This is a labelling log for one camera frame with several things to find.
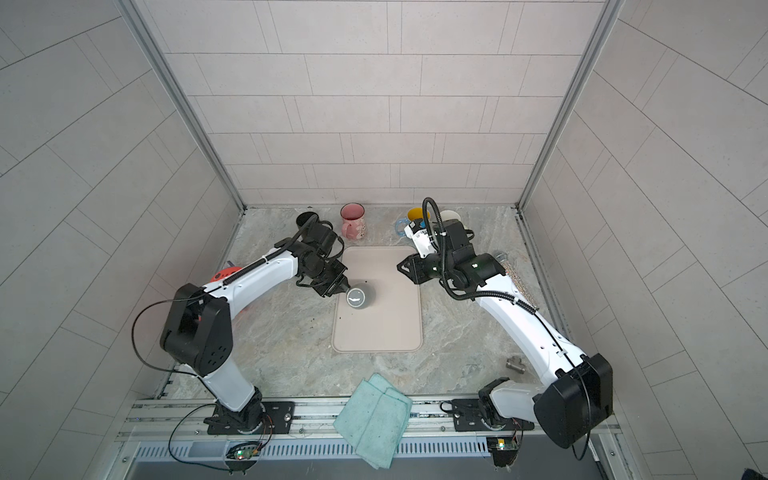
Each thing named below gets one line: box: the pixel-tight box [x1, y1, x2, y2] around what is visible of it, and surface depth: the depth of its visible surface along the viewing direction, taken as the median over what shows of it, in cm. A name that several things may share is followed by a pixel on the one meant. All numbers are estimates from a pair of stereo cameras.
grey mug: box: [346, 282, 376, 311], surface depth 80 cm
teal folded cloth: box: [332, 373, 413, 470], surface depth 72 cm
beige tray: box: [332, 246, 423, 353], surface depth 89 cm
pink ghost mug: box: [340, 202, 367, 241], surface depth 104 cm
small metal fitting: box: [506, 356, 526, 374], surface depth 80 cm
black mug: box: [296, 211, 319, 227], surface depth 104 cm
